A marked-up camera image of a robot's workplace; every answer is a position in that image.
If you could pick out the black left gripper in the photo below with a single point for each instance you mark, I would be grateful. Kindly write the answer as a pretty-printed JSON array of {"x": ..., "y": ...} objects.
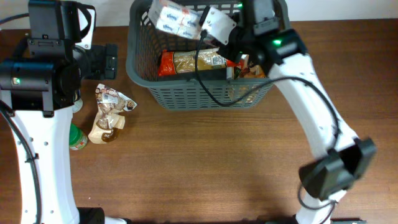
[{"x": 105, "y": 63}]

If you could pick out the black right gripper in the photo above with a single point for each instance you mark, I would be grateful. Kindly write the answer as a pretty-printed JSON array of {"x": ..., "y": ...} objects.
[{"x": 226, "y": 54}]

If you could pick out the orange Nescafe coffee pouch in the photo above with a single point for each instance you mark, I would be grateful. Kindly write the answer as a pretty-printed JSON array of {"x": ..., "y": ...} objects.
[{"x": 243, "y": 69}]

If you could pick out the Kleenex tissue multipack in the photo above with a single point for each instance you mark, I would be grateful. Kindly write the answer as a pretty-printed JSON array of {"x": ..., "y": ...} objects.
[{"x": 172, "y": 18}]

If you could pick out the spaghetti packet red ends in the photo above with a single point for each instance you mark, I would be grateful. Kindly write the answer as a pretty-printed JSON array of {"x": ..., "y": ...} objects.
[{"x": 174, "y": 63}]

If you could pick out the green lid jar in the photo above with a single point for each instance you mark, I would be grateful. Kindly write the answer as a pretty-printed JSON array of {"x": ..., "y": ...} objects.
[
  {"x": 78, "y": 104},
  {"x": 77, "y": 138}
]

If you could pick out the brown snack pouch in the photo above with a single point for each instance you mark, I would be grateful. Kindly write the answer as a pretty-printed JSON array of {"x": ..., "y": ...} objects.
[{"x": 108, "y": 121}]

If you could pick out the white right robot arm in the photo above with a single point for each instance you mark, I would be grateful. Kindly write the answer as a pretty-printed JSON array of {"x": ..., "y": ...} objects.
[{"x": 341, "y": 157}]

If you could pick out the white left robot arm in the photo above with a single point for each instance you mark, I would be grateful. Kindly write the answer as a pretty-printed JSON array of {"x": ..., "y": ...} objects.
[{"x": 39, "y": 85}]

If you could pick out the grey plastic basket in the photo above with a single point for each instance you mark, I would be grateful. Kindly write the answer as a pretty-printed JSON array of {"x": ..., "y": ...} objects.
[{"x": 145, "y": 45}]

